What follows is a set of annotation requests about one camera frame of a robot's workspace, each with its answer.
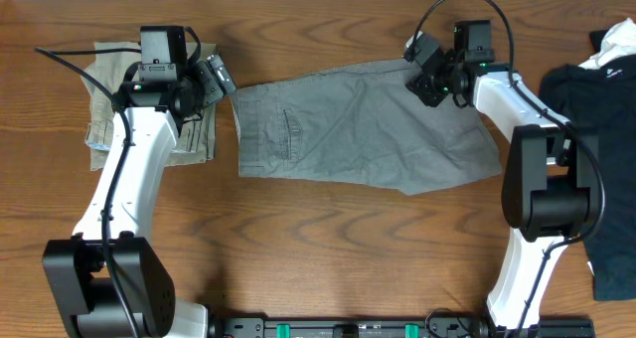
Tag grey shorts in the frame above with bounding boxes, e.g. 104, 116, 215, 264
231, 60, 502, 195

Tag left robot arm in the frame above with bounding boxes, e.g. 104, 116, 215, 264
42, 25, 237, 338

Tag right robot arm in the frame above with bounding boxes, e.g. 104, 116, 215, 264
403, 20, 605, 337

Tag folded khaki shorts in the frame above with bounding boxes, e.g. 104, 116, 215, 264
82, 52, 216, 171

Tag black t-shirt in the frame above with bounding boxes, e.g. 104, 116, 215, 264
539, 55, 635, 301

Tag white garment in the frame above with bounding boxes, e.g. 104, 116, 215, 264
579, 18, 635, 70

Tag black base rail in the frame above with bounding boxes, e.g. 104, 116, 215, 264
213, 317, 596, 338

